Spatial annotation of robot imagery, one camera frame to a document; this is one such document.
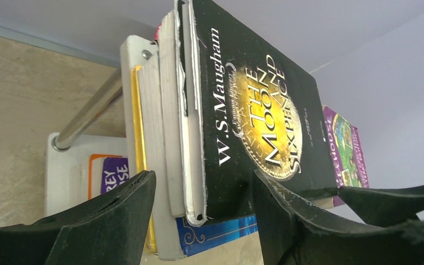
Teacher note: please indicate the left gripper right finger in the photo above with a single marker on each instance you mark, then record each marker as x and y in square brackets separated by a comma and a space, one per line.
[293, 230]

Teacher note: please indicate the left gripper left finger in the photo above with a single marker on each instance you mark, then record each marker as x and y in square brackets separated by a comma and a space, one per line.
[108, 229]

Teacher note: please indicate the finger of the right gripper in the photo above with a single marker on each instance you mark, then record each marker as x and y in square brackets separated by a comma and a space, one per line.
[384, 207]

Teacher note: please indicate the purple Treehouse book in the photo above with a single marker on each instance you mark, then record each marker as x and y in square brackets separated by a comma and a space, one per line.
[115, 171]

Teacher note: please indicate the orange Treehouse book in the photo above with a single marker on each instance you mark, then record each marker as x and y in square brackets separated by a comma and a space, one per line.
[98, 172]

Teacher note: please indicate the Jane Eyre book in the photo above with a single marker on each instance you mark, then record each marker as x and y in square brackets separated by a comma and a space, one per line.
[170, 236]

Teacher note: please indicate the black Moon Sixpence book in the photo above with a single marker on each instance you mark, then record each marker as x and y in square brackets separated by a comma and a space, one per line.
[245, 107]

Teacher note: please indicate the yellow book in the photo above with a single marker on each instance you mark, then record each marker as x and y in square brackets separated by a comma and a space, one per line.
[139, 147]

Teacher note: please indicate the Nineteen Eighty-Four blue book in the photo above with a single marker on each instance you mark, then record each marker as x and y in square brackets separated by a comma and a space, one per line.
[169, 99]

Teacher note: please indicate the white two-tier metal shelf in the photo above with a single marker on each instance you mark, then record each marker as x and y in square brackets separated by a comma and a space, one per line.
[71, 154]

